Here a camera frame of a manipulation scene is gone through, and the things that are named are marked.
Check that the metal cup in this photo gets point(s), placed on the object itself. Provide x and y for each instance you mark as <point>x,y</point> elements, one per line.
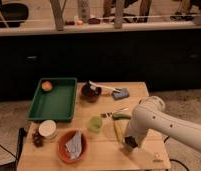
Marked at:
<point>130,143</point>

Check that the dark grape bunch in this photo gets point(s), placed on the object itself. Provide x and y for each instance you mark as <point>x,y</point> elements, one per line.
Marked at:
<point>37,139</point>

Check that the metal fork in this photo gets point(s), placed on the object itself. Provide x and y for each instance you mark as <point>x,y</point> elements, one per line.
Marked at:
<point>108,114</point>

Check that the blue sponge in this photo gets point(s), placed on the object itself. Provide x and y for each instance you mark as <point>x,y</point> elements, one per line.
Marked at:
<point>124,93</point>

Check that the orange fruit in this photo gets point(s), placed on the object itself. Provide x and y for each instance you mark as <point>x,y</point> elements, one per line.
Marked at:
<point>46,86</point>

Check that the green plastic tray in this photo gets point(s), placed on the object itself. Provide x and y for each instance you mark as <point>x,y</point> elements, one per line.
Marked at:
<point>57,104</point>

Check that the light green cup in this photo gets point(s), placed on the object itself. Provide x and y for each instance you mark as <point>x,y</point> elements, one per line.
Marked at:
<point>95,124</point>

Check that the dark brown bowl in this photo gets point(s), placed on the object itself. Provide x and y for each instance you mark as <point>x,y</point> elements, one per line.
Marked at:
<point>90,93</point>

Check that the orange bowl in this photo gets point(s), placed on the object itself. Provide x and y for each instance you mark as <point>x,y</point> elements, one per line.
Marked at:
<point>62,150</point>

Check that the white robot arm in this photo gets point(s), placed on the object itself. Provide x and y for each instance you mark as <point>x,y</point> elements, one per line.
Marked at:
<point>149,114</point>

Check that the white crumpled cloth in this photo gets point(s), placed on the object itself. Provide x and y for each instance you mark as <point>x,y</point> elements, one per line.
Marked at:
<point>74,145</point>

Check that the white handled brush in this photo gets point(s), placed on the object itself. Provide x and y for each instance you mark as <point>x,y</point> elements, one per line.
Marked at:
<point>106,87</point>

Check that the wooden folding table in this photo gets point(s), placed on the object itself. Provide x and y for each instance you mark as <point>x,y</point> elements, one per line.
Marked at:
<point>103,152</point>

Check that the yellow banana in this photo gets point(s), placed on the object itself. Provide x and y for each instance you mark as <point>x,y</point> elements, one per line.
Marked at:
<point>118,131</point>

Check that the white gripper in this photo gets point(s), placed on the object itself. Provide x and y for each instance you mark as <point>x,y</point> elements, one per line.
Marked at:
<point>138,136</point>

